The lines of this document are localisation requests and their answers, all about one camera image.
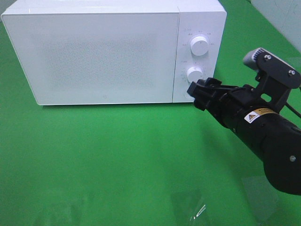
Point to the round white door button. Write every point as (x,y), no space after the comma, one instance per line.
(187,96)

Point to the black wrist camera mount plate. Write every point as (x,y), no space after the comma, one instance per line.
(275,77)

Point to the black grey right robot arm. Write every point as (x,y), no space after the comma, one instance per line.
(272,138)

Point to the white microwave knob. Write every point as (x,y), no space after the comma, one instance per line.
(194,74)
(199,45)

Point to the white microwave door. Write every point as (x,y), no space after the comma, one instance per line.
(79,59)

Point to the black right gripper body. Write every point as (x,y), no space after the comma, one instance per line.
(247,117)

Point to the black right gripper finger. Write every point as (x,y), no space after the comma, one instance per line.
(212,83)
(204,97)

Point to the white microwave oven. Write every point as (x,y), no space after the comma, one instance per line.
(195,17)

